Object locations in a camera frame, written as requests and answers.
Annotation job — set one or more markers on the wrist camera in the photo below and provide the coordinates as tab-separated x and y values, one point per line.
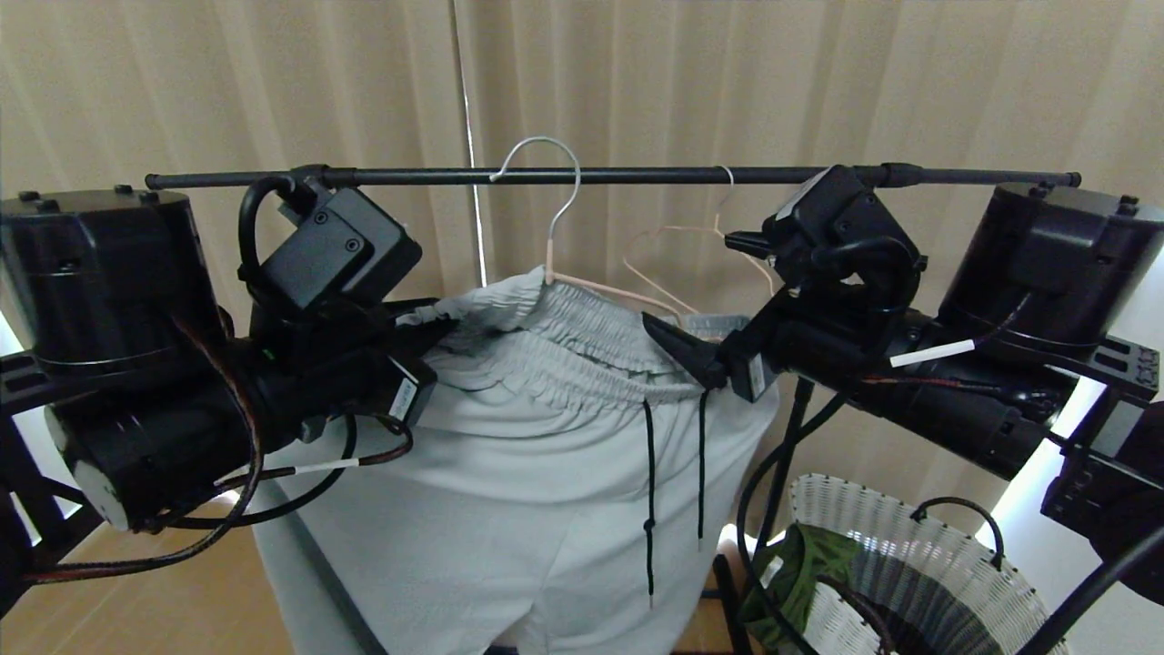
837	227
336	246

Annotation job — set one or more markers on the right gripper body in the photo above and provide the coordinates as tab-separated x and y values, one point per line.
955	409

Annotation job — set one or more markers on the white laundry basket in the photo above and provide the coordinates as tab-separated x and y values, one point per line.
946	555

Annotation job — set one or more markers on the black clothes rack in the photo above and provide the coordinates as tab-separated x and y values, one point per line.
637	175

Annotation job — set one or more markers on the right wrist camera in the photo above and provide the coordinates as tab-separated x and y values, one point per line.
837	227

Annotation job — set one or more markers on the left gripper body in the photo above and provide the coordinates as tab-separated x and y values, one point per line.
164	446

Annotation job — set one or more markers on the green garment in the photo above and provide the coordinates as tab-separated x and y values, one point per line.
800	582

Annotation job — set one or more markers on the pink clothes hanger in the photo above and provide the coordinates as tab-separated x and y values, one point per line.
549	255
691	227

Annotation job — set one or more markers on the pale grey shorts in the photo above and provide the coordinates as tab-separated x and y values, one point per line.
509	491

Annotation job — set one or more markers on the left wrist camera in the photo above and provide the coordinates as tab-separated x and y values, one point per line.
336	246

